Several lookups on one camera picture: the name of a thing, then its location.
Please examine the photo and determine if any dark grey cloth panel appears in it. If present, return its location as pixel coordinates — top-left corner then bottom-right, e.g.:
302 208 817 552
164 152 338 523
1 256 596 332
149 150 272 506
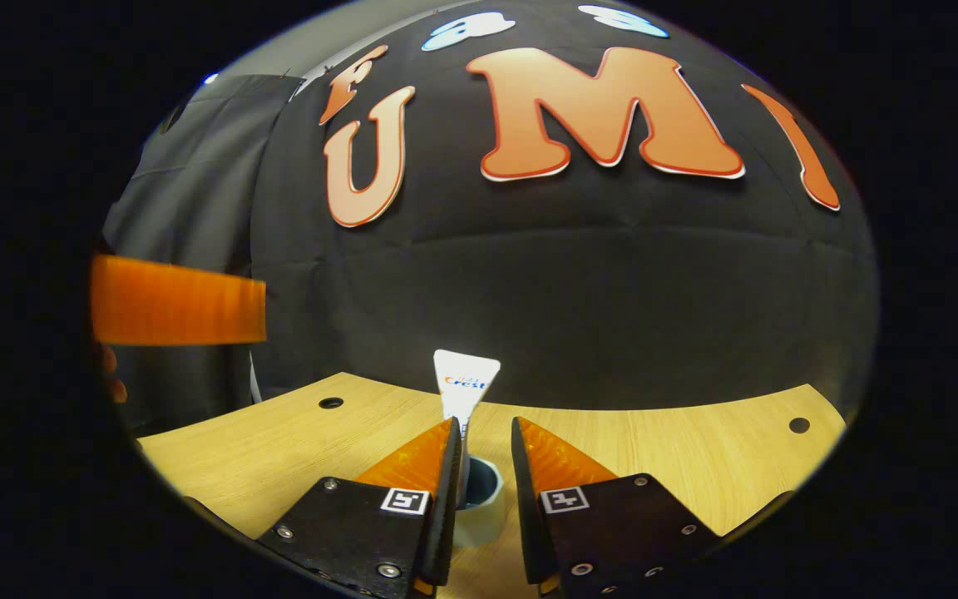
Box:
105 73 305 433

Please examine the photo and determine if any black backdrop cloth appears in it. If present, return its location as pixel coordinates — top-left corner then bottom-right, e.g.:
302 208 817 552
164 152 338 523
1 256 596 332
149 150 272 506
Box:
250 0 879 413

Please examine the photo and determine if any wooden desktop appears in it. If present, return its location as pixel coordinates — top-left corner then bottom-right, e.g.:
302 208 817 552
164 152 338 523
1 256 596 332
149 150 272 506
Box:
136 372 848 599

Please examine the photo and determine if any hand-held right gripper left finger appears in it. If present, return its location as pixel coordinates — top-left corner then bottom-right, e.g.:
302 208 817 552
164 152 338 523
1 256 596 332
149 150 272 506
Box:
254 416 465 598

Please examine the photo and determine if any light blue cup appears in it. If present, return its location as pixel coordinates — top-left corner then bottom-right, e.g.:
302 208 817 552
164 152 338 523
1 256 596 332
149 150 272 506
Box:
454 456 506 548

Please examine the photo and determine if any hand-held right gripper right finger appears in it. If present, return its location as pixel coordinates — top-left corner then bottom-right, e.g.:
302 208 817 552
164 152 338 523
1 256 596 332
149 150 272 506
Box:
511 416 725 598

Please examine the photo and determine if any white toothpaste tube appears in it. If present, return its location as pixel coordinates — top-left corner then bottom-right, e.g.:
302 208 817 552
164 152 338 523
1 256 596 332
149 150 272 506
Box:
433 349 502 508

